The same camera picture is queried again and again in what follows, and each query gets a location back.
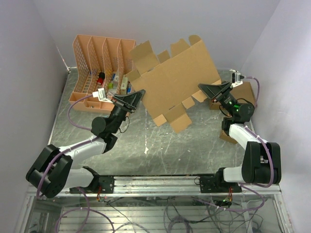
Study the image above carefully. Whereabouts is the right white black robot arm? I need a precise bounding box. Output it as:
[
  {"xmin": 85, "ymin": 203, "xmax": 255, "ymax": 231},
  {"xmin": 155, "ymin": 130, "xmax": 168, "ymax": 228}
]
[{"xmin": 198, "ymin": 82, "xmax": 281, "ymax": 192}]

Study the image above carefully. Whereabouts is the small folded cardboard box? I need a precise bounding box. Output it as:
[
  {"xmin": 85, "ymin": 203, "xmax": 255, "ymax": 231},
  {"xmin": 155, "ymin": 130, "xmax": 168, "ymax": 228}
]
[{"xmin": 219, "ymin": 130, "xmax": 238, "ymax": 144}]

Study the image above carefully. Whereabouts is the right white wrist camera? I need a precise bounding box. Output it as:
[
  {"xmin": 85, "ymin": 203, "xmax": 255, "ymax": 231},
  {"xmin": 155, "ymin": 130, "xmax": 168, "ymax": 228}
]
[{"xmin": 231, "ymin": 72, "xmax": 244, "ymax": 88}]

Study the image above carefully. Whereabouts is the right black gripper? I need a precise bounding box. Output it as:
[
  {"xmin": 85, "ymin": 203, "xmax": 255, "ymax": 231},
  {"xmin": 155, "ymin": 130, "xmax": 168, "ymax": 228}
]
[{"xmin": 197, "ymin": 81, "xmax": 238, "ymax": 117}]

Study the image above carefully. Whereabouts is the brown cardboard box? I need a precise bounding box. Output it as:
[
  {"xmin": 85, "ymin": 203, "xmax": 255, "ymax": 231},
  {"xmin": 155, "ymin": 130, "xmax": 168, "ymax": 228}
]
[{"xmin": 127, "ymin": 35, "xmax": 221, "ymax": 133}]

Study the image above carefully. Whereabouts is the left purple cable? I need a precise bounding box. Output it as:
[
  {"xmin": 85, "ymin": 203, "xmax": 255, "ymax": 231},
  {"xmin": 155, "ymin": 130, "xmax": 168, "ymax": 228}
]
[{"xmin": 35, "ymin": 96, "xmax": 98, "ymax": 201}]

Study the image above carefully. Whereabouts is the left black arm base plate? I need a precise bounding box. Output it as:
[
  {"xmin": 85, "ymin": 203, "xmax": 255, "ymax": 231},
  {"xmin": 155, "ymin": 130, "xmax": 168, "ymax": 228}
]
[{"xmin": 98, "ymin": 176, "xmax": 115, "ymax": 194}]

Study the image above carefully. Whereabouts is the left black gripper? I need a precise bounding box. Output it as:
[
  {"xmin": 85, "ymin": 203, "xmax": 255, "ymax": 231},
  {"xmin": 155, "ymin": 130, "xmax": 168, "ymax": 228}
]
[{"xmin": 109, "ymin": 89, "xmax": 145, "ymax": 134}]

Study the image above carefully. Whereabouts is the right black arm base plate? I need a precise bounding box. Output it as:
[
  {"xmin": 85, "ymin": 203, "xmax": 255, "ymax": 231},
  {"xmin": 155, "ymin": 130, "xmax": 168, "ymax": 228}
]
[{"xmin": 198, "ymin": 175, "xmax": 242, "ymax": 194}]

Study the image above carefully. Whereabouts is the red black bottle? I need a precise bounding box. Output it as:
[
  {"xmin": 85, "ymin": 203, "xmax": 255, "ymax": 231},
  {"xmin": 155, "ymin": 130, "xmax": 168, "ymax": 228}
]
[{"xmin": 97, "ymin": 72, "xmax": 105, "ymax": 85}]

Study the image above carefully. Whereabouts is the aluminium rail frame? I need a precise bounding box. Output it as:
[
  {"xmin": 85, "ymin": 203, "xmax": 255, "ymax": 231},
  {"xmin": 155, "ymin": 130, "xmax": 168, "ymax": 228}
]
[{"xmin": 16, "ymin": 175, "xmax": 294, "ymax": 233}]

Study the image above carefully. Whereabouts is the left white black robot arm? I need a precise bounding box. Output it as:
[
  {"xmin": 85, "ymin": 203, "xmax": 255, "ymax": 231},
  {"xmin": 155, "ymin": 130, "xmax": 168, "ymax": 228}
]
[{"xmin": 26, "ymin": 89, "xmax": 146, "ymax": 199}]

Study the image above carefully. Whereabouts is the large folded cardboard box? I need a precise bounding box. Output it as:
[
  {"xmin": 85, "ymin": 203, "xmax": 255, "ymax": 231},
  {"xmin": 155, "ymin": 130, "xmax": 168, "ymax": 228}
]
[{"xmin": 208, "ymin": 81, "xmax": 256, "ymax": 111}]

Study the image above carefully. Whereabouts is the pink plastic file organizer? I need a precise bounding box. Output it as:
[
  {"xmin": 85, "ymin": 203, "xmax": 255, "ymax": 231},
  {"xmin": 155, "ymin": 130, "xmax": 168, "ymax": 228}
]
[{"xmin": 69, "ymin": 34, "xmax": 136, "ymax": 114}]

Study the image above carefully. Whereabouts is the white green carton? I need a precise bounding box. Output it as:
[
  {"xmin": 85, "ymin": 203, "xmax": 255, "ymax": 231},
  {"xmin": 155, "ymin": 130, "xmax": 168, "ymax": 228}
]
[{"xmin": 120, "ymin": 75, "xmax": 128, "ymax": 95}]

